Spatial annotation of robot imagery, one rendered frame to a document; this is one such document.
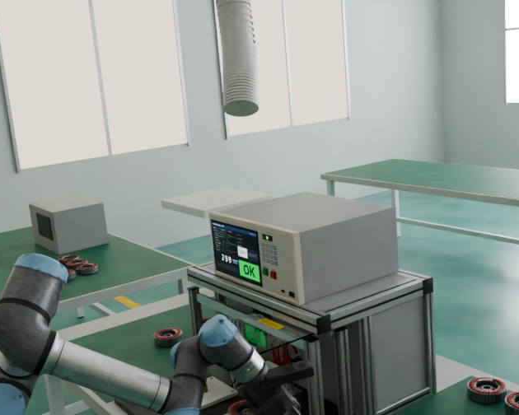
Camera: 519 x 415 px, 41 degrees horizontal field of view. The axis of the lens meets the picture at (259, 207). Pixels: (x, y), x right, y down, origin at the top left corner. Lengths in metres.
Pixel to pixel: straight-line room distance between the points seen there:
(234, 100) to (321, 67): 5.14
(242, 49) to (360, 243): 1.45
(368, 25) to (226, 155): 2.49
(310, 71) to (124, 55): 2.26
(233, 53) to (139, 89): 3.78
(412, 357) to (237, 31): 1.75
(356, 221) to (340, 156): 6.44
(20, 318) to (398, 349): 1.08
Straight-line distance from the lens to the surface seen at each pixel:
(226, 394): 2.23
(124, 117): 6.89
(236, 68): 3.19
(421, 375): 2.20
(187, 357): 1.62
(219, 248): 2.21
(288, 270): 1.92
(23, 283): 1.55
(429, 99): 9.50
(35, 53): 6.60
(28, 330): 1.51
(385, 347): 2.05
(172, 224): 7.21
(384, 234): 2.10
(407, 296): 2.05
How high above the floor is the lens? 1.78
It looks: 12 degrees down
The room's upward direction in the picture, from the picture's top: 5 degrees counter-clockwise
